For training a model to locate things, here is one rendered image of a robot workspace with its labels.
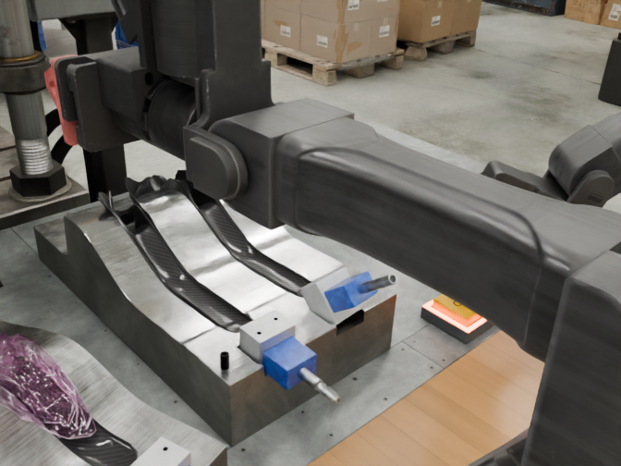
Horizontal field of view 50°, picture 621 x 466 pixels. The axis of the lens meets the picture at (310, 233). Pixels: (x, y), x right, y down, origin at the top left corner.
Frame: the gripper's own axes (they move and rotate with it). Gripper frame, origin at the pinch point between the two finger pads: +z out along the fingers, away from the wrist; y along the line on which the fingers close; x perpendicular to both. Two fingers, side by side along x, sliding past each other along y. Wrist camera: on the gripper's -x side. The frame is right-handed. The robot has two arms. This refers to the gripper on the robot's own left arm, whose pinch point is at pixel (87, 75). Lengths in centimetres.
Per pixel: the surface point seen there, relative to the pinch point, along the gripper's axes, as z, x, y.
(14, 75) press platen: 61, 15, -15
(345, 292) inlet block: -12.0, 25.6, -20.9
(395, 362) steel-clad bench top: -13, 40, -30
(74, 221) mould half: 23.2, 24.9, -5.9
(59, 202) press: 60, 39, -18
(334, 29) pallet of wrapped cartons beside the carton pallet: 268, 73, -299
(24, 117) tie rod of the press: 63, 23, -16
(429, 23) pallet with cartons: 268, 82, -402
